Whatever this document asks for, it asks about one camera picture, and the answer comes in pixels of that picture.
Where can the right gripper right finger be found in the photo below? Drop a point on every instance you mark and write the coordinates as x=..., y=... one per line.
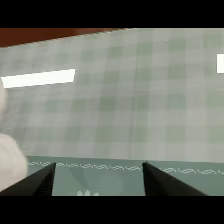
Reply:
x=161, y=183

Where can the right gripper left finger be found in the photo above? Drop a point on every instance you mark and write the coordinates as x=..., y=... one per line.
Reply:
x=39, y=184

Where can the white garment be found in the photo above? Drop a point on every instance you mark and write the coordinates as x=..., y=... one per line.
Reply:
x=9, y=160

